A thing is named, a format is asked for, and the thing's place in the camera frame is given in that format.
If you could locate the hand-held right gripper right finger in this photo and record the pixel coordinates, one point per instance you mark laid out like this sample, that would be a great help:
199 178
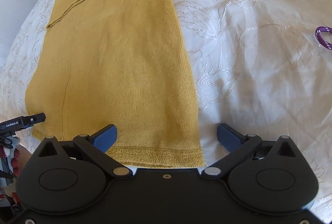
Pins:
228 137

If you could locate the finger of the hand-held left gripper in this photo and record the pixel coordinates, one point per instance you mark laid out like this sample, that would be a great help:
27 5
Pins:
36 119

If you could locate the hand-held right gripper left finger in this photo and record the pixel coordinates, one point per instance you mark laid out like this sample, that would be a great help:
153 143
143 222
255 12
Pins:
106 137

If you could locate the yellow knit sweater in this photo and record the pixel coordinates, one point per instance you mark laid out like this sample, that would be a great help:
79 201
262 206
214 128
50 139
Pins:
116 71

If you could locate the white embroidered bedspread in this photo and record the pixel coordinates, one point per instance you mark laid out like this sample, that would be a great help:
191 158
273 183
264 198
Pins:
259 71

